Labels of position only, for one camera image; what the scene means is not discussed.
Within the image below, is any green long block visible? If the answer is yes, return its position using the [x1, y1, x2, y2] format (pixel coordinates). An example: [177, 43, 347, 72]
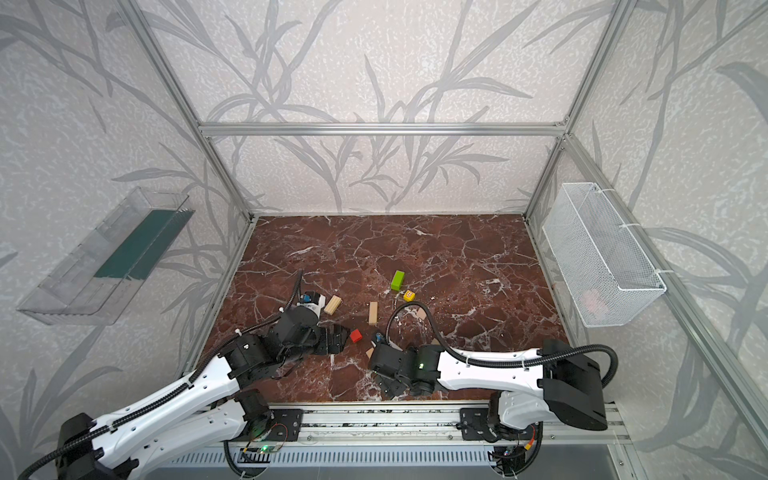
[390, 270, 405, 292]

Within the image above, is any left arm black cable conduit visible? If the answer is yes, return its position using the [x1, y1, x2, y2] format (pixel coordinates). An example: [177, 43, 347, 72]
[16, 269, 307, 480]

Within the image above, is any aluminium frame crossbar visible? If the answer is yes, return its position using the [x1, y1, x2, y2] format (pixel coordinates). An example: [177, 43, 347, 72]
[198, 122, 565, 137]

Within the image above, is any natural wood block top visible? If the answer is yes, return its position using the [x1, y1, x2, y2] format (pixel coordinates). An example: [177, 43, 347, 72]
[368, 301, 379, 326]

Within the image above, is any white wire wall basket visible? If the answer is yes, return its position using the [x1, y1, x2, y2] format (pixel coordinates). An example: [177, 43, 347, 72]
[542, 182, 667, 328]

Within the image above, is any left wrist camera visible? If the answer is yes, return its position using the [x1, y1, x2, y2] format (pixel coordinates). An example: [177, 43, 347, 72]
[297, 291, 327, 316]

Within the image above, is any red cube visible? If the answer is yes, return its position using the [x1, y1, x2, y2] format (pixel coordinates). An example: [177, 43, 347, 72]
[349, 329, 363, 343]

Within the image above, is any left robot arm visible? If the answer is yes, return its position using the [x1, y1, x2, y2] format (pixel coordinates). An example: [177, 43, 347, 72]
[54, 305, 350, 479]

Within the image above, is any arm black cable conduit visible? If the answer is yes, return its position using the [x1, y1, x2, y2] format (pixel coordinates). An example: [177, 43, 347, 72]
[385, 301, 620, 391]
[16, 269, 307, 480]

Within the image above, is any clear plastic wall bin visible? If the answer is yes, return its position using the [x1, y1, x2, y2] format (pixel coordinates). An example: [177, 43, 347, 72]
[17, 187, 195, 326]

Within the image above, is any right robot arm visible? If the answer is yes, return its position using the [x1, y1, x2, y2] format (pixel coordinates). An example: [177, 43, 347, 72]
[369, 340, 615, 431]

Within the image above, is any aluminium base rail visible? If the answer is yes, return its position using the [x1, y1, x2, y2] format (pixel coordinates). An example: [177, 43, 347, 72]
[270, 400, 632, 447]

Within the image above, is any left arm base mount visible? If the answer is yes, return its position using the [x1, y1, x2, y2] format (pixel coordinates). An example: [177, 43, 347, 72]
[239, 408, 304, 443]

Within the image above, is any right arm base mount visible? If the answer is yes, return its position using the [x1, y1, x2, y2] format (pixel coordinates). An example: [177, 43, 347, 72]
[456, 407, 537, 443]

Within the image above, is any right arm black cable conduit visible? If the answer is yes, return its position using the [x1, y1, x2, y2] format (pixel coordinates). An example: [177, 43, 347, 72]
[385, 301, 620, 391]

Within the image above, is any grooved natural wood block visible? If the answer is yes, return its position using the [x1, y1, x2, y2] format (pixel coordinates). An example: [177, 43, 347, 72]
[324, 295, 342, 315]

